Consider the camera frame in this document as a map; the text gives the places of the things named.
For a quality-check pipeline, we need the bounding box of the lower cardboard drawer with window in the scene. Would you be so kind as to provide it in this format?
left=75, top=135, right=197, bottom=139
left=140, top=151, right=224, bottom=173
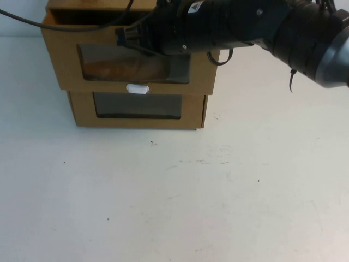
left=66, top=90, right=210, bottom=131

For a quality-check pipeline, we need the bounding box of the short black cable loop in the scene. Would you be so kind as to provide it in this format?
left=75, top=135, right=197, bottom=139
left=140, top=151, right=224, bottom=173
left=206, top=48, right=234, bottom=67

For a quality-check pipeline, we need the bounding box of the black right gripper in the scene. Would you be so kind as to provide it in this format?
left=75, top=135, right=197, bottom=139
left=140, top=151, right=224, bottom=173
left=114, top=0, right=233, bottom=58

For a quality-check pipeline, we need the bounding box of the long black cable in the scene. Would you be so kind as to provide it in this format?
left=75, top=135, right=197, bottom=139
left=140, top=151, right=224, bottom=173
left=0, top=0, right=135, bottom=33

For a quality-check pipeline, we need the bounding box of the black cable tie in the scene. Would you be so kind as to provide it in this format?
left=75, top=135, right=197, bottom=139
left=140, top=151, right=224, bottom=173
left=288, top=69, right=298, bottom=94

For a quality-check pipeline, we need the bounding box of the brown cardboard windowed drawer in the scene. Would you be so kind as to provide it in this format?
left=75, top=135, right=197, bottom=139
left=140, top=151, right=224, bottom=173
left=40, top=14, right=220, bottom=97
left=69, top=91, right=206, bottom=129

